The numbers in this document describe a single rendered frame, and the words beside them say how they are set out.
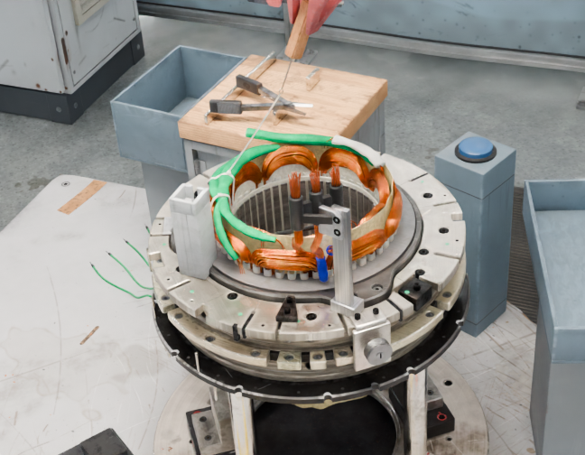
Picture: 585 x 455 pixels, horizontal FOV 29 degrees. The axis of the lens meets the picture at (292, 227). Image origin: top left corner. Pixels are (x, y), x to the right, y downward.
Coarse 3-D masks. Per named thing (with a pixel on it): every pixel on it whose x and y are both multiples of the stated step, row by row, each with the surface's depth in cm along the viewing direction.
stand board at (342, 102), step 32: (256, 64) 150; (288, 64) 149; (256, 96) 143; (288, 96) 143; (320, 96) 142; (352, 96) 142; (384, 96) 145; (192, 128) 139; (224, 128) 137; (256, 128) 137; (288, 128) 136; (320, 128) 136; (352, 128) 138
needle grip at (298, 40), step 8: (304, 0) 99; (304, 8) 99; (304, 16) 100; (296, 24) 101; (304, 24) 100; (296, 32) 101; (304, 32) 101; (296, 40) 101; (304, 40) 101; (288, 48) 102; (296, 48) 102; (304, 48) 102; (288, 56) 103; (296, 56) 102
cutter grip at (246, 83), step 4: (236, 76) 142; (240, 76) 141; (244, 76) 141; (236, 80) 142; (240, 80) 141; (244, 80) 141; (248, 80) 140; (252, 80) 140; (256, 80) 140; (240, 84) 142; (244, 84) 141; (248, 84) 140; (252, 84) 140; (256, 84) 139; (260, 84) 140; (244, 88) 142; (248, 88) 141; (252, 88) 140; (256, 88) 140; (252, 92) 141; (256, 92) 140
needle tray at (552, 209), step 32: (544, 192) 125; (576, 192) 125; (544, 224) 124; (576, 224) 124; (544, 256) 120; (576, 256) 119; (544, 288) 110; (576, 288) 115; (544, 320) 111; (576, 320) 111; (544, 352) 121; (576, 352) 106; (544, 384) 121; (576, 384) 118; (544, 416) 122; (576, 416) 121; (544, 448) 124; (576, 448) 124
